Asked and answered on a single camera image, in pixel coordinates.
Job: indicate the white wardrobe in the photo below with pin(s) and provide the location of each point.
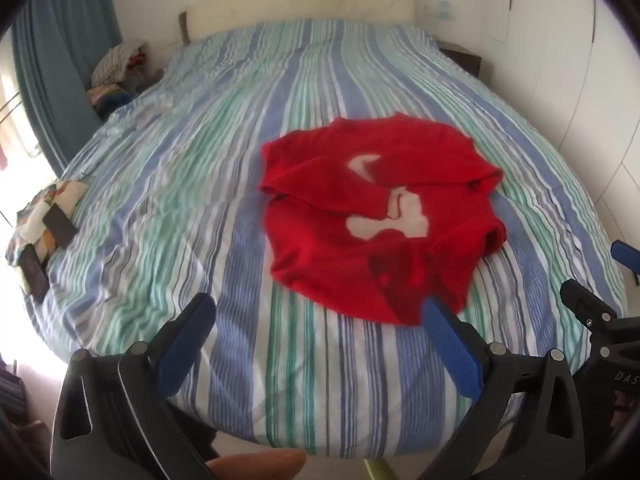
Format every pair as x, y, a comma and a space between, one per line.
575, 85

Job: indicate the pile of clothes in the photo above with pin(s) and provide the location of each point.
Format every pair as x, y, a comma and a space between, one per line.
115, 75

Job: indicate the dark wooden nightstand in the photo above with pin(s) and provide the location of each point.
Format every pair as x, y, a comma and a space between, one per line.
465, 57

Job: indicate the person's left hand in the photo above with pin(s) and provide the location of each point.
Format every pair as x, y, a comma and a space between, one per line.
260, 465

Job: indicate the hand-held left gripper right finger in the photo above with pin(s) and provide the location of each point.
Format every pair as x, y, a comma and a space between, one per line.
450, 345

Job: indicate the cream headboard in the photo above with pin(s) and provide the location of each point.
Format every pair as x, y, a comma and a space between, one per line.
300, 5

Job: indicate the wall outlet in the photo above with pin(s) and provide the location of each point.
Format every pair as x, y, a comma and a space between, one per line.
440, 10

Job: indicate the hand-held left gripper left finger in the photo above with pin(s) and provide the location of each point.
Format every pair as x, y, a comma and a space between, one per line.
185, 345

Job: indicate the red knit sweater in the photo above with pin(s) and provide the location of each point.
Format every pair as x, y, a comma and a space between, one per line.
350, 240

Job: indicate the dark flat rectangular item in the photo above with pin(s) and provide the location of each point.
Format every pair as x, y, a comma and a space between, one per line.
60, 225
36, 275

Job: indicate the blue curtain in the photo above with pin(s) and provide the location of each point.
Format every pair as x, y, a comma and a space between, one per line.
55, 60

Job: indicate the bed with striped sheet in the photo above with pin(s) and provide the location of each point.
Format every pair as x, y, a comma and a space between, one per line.
200, 210

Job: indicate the window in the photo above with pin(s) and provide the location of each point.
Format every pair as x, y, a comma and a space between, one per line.
15, 120

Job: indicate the patchwork cushion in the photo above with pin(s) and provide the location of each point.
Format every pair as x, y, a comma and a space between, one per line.
35, 220

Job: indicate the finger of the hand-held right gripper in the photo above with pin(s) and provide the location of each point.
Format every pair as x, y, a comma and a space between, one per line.
585, 305
627, 255

